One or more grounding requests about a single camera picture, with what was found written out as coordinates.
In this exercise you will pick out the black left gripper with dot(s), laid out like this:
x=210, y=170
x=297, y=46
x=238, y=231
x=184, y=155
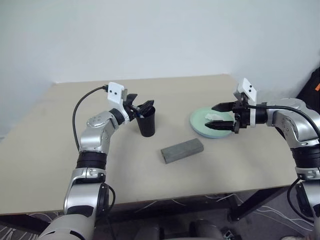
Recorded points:
x=132, y=112

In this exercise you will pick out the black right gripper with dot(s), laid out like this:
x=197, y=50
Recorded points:
x=242, y=117

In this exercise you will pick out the white tissue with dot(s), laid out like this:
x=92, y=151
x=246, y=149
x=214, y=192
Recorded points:
x=212, y=116

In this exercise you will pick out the white marker with blue cap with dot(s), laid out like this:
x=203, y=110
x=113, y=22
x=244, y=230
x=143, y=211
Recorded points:
x=141, y=116

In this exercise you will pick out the light green plate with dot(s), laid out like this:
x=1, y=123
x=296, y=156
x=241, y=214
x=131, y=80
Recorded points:
x=200, y=118

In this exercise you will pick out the grey glasses case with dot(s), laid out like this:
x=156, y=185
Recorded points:
x=181, y=151

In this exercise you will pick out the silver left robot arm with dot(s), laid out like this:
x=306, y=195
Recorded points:
x=92, y=140

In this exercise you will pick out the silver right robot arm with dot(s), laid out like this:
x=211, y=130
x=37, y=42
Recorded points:
x=292, y=125

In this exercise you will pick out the black plastic cup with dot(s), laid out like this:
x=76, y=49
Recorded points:
x=147, y=125

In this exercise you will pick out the light blue plate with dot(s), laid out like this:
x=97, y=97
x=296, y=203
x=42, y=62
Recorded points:
x=195, y=130

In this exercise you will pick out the black bag with orange patch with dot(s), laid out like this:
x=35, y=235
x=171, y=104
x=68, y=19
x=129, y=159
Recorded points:
x=311, y=87

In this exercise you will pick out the small black floor device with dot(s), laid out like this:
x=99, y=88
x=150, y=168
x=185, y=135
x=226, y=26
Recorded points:
x=228, y=233

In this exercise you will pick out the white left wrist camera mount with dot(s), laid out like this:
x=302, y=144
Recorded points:
x=115, y=92

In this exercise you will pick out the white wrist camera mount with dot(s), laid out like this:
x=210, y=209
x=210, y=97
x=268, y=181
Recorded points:
x=247, y=88
x=115, y=92

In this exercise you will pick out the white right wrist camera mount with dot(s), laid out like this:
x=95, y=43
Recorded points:
x=247, y=88

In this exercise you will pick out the black table frame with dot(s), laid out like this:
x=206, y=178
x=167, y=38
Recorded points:
x=252, y=202

